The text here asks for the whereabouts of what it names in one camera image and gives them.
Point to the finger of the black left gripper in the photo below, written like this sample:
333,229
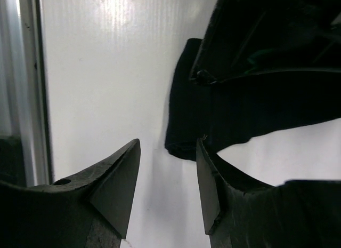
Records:
253,37

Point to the aluminium table rail frame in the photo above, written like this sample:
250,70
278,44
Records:
24,107

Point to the black sock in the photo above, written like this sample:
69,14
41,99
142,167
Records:
235,111

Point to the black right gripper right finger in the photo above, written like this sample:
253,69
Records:
241,211

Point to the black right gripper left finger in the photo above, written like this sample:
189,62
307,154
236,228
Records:
91,208

